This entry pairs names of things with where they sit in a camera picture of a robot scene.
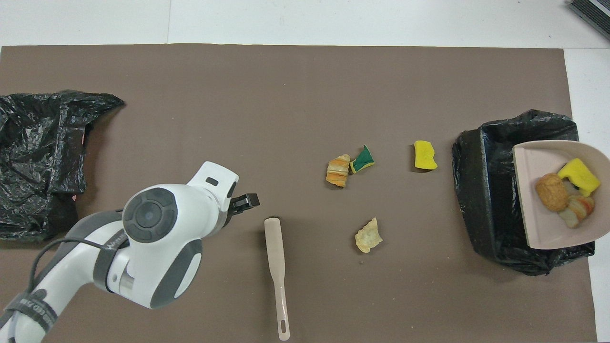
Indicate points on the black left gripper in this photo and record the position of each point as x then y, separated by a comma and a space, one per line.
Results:
229, 212

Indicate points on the large striped toy croissant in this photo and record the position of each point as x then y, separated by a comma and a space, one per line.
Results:
337, 171

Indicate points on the green and yellow sponge piece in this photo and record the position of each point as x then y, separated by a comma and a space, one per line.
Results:
363, 159

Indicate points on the pale toy dumpling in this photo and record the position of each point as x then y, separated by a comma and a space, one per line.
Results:
367, 237

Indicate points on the beige plastic dustpan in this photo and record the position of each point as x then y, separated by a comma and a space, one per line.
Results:
538, 190

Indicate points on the brown toy bread roll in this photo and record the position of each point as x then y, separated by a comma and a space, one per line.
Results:
550, 193

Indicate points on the small striped toy pastry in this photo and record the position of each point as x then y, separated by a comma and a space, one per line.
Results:
577, 209

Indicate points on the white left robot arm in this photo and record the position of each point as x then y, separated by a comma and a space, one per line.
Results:
157, 257

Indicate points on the crumpled black trash bag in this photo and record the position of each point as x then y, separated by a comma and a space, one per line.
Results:
38, 143

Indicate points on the right black bin bag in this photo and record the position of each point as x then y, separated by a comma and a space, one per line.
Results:
481, 190

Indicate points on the brown table mat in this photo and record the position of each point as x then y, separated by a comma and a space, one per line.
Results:
305, 76

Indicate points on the grey ribbed device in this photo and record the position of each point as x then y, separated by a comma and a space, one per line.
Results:
593, 12

